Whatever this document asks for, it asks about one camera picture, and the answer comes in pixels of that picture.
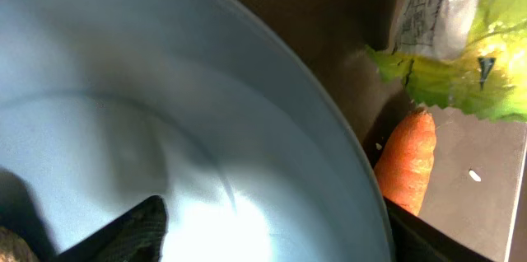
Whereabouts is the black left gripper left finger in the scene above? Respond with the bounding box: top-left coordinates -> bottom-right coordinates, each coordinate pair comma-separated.
54,195 -> 167,262

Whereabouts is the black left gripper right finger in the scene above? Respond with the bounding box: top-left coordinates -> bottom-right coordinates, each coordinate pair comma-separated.
385,199 -> 492,262

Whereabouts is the orange carrot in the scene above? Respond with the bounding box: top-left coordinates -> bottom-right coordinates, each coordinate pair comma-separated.
374,108 -> 436,216

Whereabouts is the blue plate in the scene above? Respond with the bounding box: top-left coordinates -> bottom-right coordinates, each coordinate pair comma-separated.
1,0 -> 394,261

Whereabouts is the brown food scrap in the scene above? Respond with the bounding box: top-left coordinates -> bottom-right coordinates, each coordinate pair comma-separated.
0,227 -> 40,262

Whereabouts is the green snack wrapper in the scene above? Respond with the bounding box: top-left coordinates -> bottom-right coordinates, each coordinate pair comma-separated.
366,0 -> 526,122

